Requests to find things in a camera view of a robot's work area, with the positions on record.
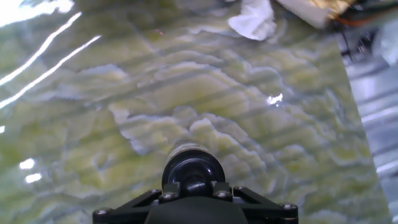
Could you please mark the black jar lid with knob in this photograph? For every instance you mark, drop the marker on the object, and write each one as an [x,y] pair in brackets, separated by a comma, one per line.
[192,171]

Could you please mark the gold and white box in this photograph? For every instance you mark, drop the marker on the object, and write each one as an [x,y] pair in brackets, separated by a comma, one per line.
[311,11]

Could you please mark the crumpled white tissue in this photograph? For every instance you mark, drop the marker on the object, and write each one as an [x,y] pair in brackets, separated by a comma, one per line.
[253,21]

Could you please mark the green marble pattern mat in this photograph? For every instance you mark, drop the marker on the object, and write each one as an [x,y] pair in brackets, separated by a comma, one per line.
[155,93]

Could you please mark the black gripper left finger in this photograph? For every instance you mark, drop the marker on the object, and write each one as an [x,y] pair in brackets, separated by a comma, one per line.
[133,205]

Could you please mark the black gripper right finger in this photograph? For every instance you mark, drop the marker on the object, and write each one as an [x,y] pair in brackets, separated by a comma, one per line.
[264,208]

